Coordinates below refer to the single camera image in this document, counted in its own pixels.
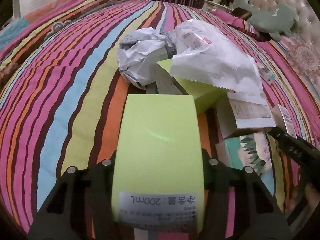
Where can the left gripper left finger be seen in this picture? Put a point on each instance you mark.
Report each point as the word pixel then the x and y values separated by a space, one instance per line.
pixel 63 213

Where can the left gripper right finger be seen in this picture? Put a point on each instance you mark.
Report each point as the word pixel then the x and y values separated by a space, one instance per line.
pixel 239 205

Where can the small white box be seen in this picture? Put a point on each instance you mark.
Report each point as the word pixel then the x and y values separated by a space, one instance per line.
pixel 283 120

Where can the green forest tissue pack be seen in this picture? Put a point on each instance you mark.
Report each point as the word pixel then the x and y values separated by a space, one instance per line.
pixel 248 150

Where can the tall light green box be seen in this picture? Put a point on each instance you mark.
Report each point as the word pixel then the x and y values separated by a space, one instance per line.
pixel 158 179

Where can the silver white carton box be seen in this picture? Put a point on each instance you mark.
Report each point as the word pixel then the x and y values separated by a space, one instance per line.
pixel 240 114

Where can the white plastic bag with print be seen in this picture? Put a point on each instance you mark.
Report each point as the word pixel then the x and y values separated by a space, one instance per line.
pixel 206 56

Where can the white paper ball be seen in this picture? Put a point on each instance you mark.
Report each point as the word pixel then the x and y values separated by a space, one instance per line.
pixel 139 52

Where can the person right hand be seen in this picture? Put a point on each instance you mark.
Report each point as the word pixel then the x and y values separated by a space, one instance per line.
pixel 312 197

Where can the small tissue pack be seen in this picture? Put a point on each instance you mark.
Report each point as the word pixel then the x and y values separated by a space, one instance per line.
pixel 265 73

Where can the floral pink pillow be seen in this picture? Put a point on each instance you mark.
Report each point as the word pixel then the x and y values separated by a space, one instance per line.
pixel 298 55

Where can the striped colourful bedspread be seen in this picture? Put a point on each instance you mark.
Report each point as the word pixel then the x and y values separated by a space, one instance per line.
pixel 62 96

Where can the green plush toy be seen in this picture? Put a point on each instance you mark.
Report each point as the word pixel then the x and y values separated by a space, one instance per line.
pixel 278 21

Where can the small pink pillow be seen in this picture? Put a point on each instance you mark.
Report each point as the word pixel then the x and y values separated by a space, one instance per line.
pixel 239 24

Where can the tufted beige headboard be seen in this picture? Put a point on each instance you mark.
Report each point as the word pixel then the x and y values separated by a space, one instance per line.
pixel 307 26

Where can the far white nightstand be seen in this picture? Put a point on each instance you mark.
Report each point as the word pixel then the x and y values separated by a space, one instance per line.
pixel 211 6

